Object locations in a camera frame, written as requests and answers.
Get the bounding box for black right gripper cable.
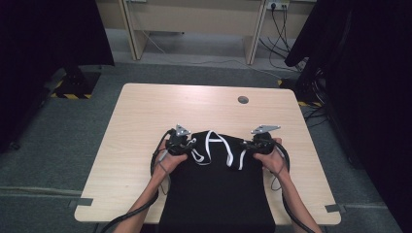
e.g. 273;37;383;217
271;141;318;233

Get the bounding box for white floor cable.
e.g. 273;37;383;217
141;30;284;81

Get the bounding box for grey tape strip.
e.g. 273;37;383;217
324;203;346;215
67;197;94;209

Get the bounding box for black pants with white drawstring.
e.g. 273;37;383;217
157;129;276;233

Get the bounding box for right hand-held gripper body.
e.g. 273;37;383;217
250;124;282;155

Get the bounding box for black floor cable bundle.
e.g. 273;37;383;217
302;67;329;128

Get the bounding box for person's left hand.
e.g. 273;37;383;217
152;139;189;179

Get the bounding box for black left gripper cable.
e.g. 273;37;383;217
99;128;177;233

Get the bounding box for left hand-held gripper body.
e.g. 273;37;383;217
164;123;192;156

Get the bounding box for person's right hand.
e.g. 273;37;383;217
253;138;291;179

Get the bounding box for white wall power socket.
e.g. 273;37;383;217
266;0;292;11

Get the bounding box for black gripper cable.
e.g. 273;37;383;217
271;141;318;233
99;128;177;233

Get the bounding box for black curtain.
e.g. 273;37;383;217
0;0;115;153
284;0;412;233

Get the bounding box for black power cables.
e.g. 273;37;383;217
257;5;309;73

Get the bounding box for black stand base striped tape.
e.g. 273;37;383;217
49;65;102;100

